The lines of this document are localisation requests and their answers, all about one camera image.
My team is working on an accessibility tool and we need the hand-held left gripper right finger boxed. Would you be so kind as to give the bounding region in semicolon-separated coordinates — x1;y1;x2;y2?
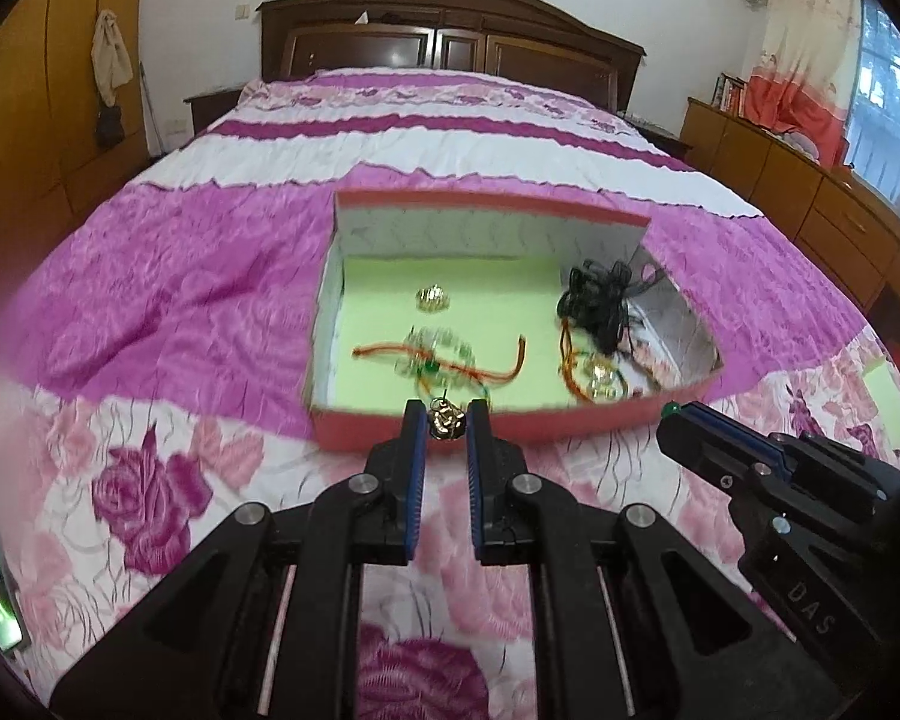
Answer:
465;397;845;720

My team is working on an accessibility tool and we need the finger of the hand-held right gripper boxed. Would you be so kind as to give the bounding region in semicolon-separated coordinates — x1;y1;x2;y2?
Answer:
682;401;900;500
656;409;788;518

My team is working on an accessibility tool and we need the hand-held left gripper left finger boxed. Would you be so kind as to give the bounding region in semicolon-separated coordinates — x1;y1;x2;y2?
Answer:
49;399;428;720

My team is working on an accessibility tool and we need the pink cardboard box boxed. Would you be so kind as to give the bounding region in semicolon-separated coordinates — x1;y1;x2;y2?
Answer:
300;189;725;455

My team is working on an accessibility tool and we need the white bead red cord bracelet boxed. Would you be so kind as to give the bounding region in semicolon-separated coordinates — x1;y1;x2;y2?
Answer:
352;326;530;391

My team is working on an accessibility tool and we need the red cord flower charm bracelet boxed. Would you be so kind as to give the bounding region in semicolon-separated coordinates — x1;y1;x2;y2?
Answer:
559;319;653;406

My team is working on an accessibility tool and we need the green paper sheet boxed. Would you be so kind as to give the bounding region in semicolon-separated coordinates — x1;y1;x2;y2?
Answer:
322;255;668;417
862;356;900;451

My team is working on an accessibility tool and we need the black ribbon hair accessory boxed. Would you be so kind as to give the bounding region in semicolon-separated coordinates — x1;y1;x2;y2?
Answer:
555;259;668;357

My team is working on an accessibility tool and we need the wooden sideboard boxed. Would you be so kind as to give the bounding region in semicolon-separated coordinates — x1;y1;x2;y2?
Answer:
679;96;900;331

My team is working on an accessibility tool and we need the dark wooden nightstand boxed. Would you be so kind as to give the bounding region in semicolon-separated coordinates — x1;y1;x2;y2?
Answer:
619;111;695;160
182;86;245;140

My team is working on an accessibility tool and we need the pink floral bedspread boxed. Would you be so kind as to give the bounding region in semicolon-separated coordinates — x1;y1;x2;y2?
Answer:
0;66;900;720

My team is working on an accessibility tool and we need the red and white curtain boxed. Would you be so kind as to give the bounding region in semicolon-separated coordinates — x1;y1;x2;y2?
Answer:
742;0;863;166

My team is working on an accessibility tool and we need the row of books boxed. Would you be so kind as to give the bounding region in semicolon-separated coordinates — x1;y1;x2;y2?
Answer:
709;71;749;117

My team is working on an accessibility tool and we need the window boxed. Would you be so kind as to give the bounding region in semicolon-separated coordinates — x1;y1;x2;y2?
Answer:
844;0;900;230

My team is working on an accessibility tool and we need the thin grey pole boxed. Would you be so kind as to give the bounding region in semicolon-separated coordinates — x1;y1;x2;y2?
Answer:
139;60;158;158

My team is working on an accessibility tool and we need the dark wooden headboard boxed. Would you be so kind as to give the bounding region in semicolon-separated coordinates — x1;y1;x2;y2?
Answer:
256;0;647;117

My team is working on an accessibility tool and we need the small black bag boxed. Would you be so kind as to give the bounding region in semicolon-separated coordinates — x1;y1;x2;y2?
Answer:
94;103;126;149

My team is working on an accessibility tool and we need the beige cloth bag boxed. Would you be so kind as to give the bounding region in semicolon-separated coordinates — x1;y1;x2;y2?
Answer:
91;9;134;106

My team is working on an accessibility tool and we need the wooden wardrobe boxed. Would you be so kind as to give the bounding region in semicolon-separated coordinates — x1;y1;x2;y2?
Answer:
0;0;151;241

